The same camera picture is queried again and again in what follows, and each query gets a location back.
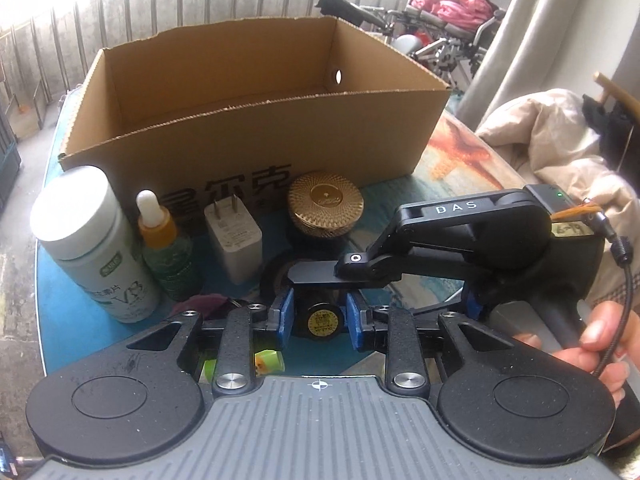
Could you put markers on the beige cushion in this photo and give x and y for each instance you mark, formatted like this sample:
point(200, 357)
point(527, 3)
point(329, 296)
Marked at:
point(545, 137)

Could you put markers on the green black marker pen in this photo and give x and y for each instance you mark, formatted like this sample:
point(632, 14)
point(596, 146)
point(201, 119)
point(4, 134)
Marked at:
point(266, 362)

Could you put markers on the black tape roll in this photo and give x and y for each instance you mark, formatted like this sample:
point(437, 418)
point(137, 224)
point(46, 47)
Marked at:
point(274, 277)

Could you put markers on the green dropper bottle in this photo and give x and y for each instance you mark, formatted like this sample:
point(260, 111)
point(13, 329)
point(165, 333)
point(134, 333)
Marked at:
point(167, 253)

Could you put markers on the wheelchair with pink blanket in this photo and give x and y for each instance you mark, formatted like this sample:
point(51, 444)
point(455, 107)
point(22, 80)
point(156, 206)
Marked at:
point(448, 37)

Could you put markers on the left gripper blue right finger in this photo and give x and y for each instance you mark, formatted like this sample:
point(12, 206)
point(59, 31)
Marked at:
point(358, 321)

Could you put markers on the pink round lid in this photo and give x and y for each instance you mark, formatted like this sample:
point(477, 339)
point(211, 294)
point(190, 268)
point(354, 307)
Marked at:
point(205, 305)

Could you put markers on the brown cardboard box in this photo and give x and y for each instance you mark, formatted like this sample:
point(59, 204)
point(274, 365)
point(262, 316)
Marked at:
point(243, 107)

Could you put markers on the white vitamin bottle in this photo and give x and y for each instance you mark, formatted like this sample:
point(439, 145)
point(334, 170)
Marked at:
point(80, 224)

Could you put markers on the metal balcony railing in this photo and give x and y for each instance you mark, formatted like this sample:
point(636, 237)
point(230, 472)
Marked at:
point(47, 46)

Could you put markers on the white power adapter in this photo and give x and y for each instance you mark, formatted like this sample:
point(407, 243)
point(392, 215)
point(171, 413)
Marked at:
point(236, 238)

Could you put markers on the gold lidded round jar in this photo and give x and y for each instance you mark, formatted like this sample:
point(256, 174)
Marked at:
point(324, 205)

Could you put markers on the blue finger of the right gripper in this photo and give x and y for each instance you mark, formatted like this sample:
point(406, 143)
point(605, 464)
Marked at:
point(472, 307)

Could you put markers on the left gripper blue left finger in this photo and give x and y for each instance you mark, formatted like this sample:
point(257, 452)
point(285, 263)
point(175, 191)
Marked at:
point(280, 321)

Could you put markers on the person's right hand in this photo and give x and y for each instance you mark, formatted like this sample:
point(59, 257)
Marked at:
point(596, 338)

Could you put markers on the beige curtain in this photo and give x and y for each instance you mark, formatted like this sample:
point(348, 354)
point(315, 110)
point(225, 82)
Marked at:
point(547, 44)

